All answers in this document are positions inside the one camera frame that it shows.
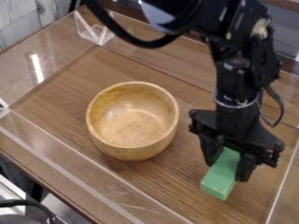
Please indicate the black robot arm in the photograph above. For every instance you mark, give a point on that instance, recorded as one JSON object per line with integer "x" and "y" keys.
{"x": 235, "y": 26}

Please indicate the black metal table frame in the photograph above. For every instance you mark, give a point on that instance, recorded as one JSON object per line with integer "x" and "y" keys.
{"x": 21, "y": 198}

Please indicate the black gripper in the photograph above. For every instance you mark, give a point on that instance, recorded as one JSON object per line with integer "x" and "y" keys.
{"x": 232, "y": 126}

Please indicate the green rectangular block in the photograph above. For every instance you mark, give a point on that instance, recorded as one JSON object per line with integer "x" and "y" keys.
{"x": 219, "y": 179}

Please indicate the brown wooden bowl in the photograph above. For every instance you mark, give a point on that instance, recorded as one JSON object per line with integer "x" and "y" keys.
{"x": 132, "y": 119}

